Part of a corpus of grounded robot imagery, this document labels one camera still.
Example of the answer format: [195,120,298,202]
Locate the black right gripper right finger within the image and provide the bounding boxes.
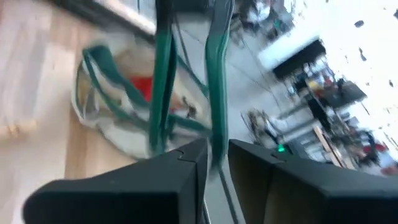
[228,139,398,224]

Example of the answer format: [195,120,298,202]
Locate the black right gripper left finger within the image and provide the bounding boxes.
[23,138,208,224]

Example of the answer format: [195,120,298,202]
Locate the beige gardening bag green trim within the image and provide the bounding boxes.
[70,30,215,160]

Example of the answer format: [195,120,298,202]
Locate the red gardening gloves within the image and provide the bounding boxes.
[130,76,154,103]

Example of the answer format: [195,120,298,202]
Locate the green handled pruning shears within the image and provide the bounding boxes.
[148,0,234,170]

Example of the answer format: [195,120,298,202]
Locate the black aluminium table frame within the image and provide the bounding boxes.
[51,0,157,35]

